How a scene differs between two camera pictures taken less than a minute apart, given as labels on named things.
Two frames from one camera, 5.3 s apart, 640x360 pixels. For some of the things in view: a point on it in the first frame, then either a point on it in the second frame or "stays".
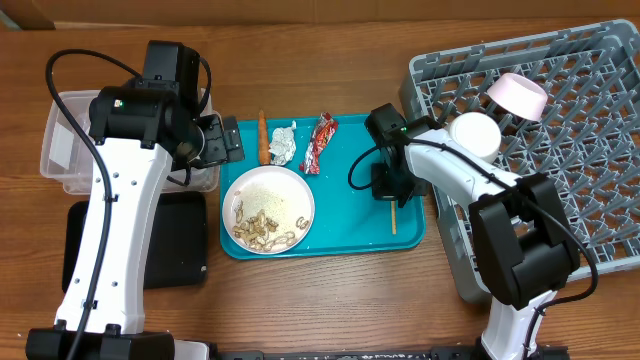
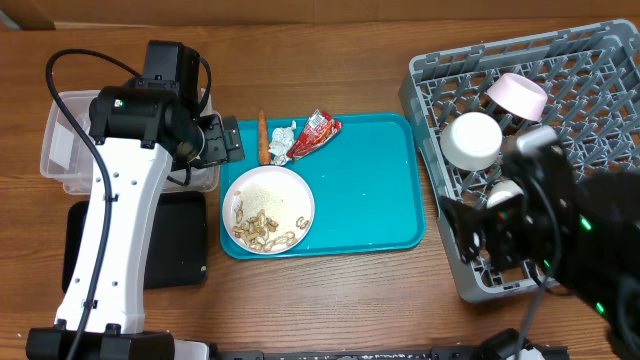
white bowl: (477, 134) stays
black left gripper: (218, 151) stays
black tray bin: (177, 242) stays
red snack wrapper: (325, 129) -> (320, 127)
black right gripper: (383, 191) -> (498, 228)
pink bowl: (519, 95) stays
